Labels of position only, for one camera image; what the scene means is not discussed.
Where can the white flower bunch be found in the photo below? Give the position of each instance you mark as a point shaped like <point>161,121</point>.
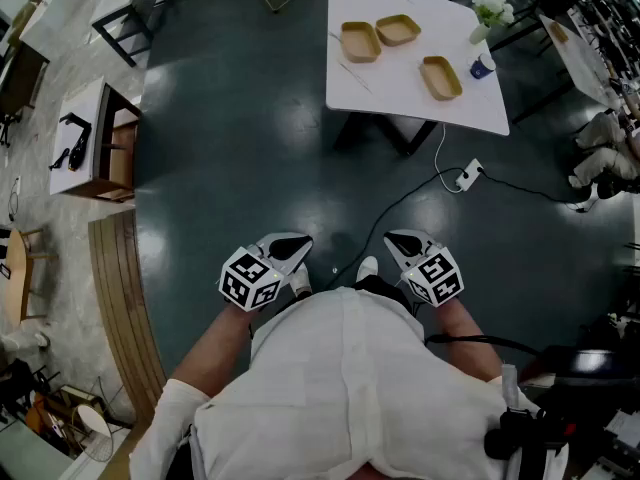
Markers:
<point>492,5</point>

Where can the person's left white shoe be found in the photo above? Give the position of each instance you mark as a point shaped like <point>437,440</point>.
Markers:
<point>301,279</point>

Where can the person's right forearm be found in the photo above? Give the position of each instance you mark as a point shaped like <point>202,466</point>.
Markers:
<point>465,338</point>

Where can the person's black trousers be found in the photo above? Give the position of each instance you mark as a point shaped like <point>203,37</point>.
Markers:
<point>380,288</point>

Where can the curved wooden platform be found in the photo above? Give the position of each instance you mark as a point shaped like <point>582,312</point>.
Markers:
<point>120,293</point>

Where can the dark wooden desk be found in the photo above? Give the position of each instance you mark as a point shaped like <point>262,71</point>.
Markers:
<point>22,78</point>

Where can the black handheld device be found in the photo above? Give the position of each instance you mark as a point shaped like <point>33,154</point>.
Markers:
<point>80,140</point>

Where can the person's left forearm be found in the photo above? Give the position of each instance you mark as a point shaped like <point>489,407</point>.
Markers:
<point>215,348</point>

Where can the round white stool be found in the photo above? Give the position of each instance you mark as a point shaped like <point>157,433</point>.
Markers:
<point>92,423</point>

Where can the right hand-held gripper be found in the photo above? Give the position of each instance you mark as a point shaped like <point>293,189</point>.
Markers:
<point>435,275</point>

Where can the white power strip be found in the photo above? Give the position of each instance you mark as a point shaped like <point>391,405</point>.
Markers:
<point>469,175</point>

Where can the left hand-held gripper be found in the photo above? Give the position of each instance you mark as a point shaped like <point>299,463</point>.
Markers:
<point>247,280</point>

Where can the white side table wooden shelf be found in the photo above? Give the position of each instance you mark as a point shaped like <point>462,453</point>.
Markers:
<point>80,98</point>

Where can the white marble table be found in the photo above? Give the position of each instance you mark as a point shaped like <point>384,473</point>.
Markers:
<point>395,83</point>

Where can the white vase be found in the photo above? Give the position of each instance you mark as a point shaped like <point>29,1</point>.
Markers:
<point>479,34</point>

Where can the grey marble table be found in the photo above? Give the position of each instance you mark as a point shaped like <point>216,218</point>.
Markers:
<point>585,63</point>

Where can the person's white shoe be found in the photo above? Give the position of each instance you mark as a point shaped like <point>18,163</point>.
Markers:
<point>301,279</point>
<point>367,268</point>

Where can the person's right white shoe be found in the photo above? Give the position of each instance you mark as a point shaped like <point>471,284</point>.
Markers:
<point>367,268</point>

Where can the blue enamel mug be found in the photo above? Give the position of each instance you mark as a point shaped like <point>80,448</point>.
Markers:
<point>481,67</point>

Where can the black equipment bag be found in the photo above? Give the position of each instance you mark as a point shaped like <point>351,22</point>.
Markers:
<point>590,368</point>

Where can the black storage rack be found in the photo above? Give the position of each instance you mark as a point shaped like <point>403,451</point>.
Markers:
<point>610,28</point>

